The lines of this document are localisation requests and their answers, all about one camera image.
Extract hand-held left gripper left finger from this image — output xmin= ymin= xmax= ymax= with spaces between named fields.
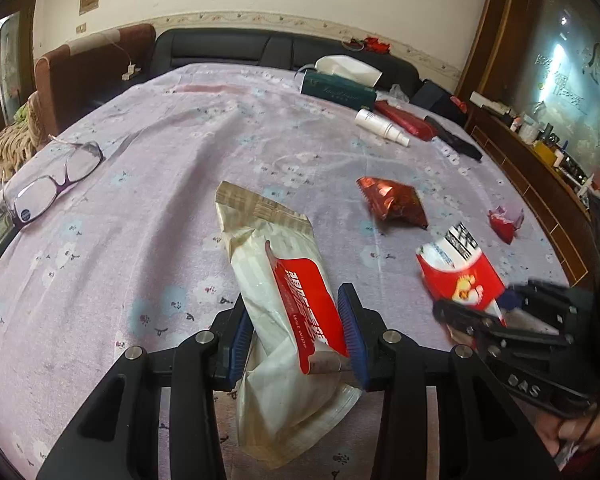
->
xmin=36 ymin=292 xmax=253 ymax=480

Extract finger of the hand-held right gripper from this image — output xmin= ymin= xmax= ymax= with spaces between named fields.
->
xmin=432 ymin=300 xmax=571 ymax=356
xmin=497 ymin=280 xmax=581 ymax=336

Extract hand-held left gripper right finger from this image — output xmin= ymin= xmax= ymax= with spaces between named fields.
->
xmin=336 ymin=282 xmax=561 ymax=480

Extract red and white snack packet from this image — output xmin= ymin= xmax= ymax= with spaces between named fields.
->
xmin=415 ymin=222 xmax=508 ymax=328

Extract cream wet wipe packet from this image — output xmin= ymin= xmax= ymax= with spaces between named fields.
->
xmin=215 ymin=181 xmax=363 ymax=471

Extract person's right hand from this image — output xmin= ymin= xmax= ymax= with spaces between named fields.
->
xmin=537 ymin=410 xmax=600 ymax=461

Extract small red crumpled wrapper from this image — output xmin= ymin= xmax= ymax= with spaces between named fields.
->
xmin=487 ymin=206 xmax=525 ymax=245

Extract wooden cabinet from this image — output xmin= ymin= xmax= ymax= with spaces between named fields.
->
xmin=467 ymin=92 xmax=600 ymax=288

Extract shiny red crumpled wrapper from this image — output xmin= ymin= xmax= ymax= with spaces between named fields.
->
xmin=356 ymin=176 xmax=429 ymax=231

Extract white spray bottle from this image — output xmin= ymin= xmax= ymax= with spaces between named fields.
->
xmin=355 ymin=108 xmax=411 ymax=148

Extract white box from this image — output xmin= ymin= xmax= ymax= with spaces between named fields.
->
xmin=470 ymin=91 xmax=511 ymax=113

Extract dark red flat packet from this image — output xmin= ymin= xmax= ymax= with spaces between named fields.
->
xmin=375 ymin=101 xmax=438 ymax=140

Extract black bag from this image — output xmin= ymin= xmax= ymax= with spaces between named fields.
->
xmin=411 ymin=80 xmax=468 ymax=128

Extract purple eyeglasses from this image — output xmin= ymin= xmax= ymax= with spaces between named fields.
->
xmin=2 ymin=141 xmax=103 ymax=231

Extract green tissue box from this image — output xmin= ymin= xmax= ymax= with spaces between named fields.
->
xmin=300 ymin=55 xmax=383 ymax=108

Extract black leather sofa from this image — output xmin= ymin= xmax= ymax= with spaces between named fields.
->
xmin=150 ymin=28 xmax=421 ymax=96

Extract woven tan cushion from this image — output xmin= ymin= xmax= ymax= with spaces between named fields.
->
xmin=0 ymin=105 xmax=46 ymax=177

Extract brown armchair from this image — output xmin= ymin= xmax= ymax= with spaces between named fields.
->
xmin=34 ymin=23 xmax=157 ymax=151

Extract glass panel door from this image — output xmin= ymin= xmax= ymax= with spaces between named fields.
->
xmin=0 ymin=10 xmax=36 ymax=111

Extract white charger with cable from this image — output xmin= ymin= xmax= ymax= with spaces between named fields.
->
xmin=100 ymin=35 xmax=142 ymax=81

